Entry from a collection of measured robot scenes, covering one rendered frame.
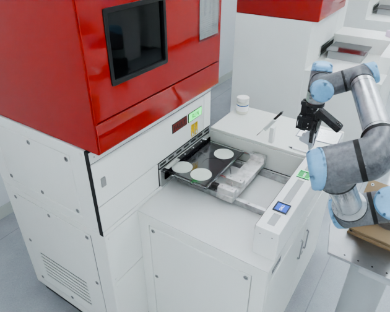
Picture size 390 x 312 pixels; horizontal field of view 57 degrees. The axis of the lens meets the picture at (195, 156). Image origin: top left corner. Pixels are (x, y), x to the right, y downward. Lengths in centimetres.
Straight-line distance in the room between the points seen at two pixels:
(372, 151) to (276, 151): 89
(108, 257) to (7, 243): 140
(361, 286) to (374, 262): 26
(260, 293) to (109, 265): 64
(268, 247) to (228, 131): 75
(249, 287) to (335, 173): 69
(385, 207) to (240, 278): 59
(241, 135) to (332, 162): 95
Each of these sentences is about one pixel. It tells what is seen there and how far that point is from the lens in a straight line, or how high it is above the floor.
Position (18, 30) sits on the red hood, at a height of 160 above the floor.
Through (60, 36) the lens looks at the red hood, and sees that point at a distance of 118.
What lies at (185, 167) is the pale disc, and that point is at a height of 90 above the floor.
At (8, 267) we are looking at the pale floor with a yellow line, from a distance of 275.
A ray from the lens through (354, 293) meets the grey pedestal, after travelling 185.
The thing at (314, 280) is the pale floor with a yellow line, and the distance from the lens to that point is 252.
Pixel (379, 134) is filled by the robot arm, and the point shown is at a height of 143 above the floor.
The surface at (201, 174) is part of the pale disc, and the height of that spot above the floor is 90.
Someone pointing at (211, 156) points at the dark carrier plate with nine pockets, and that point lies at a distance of 183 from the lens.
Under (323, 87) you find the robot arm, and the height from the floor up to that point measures 143.
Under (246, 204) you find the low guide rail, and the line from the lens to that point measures 162.
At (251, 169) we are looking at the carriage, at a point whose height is 88.
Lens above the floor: 188
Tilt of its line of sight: 33 degrees down
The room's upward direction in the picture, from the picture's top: straight up
